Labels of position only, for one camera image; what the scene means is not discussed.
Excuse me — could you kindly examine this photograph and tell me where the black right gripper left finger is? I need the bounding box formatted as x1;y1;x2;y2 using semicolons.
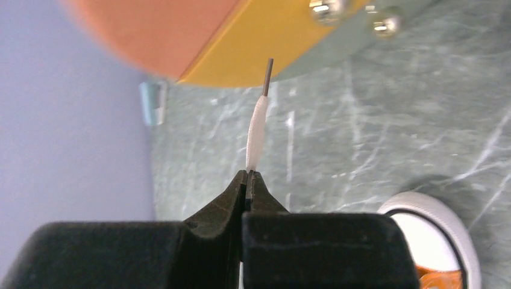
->
1;170;248;288

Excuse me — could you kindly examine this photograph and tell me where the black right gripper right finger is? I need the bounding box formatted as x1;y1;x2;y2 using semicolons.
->
241;172;419;288

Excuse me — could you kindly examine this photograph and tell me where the white shoelace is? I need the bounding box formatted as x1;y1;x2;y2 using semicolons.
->
246;58;274;172

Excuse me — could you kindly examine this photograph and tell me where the orange canvas sneaker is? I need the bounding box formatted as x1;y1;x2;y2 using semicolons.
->
378;191;482;289

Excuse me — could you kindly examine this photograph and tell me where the light blue eraser block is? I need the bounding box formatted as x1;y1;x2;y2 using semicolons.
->
139;80;168;126

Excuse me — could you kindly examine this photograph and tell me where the round cream drawer cabinet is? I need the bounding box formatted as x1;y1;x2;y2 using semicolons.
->
63;1;431;88

